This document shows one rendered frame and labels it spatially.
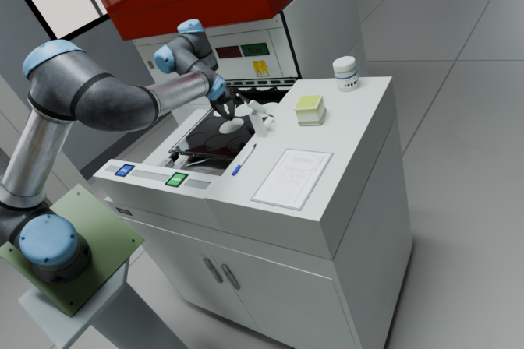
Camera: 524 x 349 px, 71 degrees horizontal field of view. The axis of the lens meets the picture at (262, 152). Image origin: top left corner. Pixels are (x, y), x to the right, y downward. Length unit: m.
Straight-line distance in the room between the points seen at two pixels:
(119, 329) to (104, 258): 0.26
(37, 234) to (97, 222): 0.27
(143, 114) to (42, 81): 0.20
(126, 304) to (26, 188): 0.53
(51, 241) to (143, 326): 0.53
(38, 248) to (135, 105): 0.43
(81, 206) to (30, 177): 0.33
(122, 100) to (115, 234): 0.58
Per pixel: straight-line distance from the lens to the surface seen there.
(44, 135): 0.92
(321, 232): 0.87
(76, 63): 0.82
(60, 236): 1.04
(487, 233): 2.04
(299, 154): 1.02
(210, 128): 1.46
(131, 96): 0.80
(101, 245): 1.25
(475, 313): 1.80
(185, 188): 1.10
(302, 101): 1.12
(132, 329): 1.40
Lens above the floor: 1.58
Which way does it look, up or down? 35 degrees down
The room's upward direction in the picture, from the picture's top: 22 degrees counter-clockwise
